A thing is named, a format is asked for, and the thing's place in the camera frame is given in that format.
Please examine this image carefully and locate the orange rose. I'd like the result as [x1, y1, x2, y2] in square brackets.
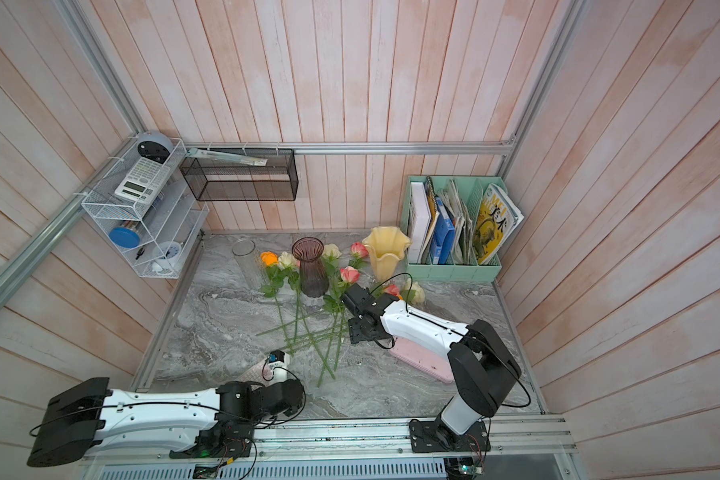
[260, 252, 293, 353]

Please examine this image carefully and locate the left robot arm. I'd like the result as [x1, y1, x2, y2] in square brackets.
[27, 377, 306, 468]

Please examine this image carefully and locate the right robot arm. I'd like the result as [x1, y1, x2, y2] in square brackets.
[341, 284, 522, 453]

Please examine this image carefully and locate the pink rose middle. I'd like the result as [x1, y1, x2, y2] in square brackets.
[318, 265, 360, 386]

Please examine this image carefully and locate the pink calculator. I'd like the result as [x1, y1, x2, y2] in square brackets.
[236, 360, 273, 386]

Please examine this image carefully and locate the purple ribbed glass vase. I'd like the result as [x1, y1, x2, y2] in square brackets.
[291, 237, 329, 298]

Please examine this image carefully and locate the pink rose upper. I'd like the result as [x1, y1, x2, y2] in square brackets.
[349, 242, 369, 269]

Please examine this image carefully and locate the pink case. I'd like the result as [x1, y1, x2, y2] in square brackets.
[389, 337, 454, 384]

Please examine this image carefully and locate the yellow ruffled vase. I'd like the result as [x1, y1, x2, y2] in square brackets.
[362, 226, 411, 281]

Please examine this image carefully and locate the blue folder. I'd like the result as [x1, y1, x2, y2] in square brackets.
[430, 203, 455, 265]

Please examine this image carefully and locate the white book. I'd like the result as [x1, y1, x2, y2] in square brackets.
[408, 182, 431, 264]

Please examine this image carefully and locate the clear glass cylinder vase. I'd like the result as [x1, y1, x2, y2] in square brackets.
[232, 238, 265, 290]

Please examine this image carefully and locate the green file organizer box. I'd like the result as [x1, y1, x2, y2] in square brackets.
[400, 176, 521, 283]

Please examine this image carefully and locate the yellow magazine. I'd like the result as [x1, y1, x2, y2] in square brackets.
[472, 184, 524, 265]

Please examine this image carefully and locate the blue lid jar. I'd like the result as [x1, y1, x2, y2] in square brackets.
[108, 221, 141, 249]

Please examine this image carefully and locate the white strip on basket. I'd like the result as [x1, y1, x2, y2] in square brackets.
[187, 148, 268, 167]

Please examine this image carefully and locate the white calculator on shelf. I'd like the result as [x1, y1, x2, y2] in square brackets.
[114, 157, 171, 204]

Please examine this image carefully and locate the round black white device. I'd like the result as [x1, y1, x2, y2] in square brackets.
[137, 132, 174, 164]

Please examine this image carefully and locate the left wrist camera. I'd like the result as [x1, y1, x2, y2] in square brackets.
[264, 350, 291, 383]

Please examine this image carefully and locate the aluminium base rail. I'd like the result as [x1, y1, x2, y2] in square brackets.
[75, 414, 588, 479]

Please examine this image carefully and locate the black wire basket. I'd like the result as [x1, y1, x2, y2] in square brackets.
[180, 147, 299, 202]

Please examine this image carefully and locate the white wire mesh shelf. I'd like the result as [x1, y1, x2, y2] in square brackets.
[82, 136, 209, 279]

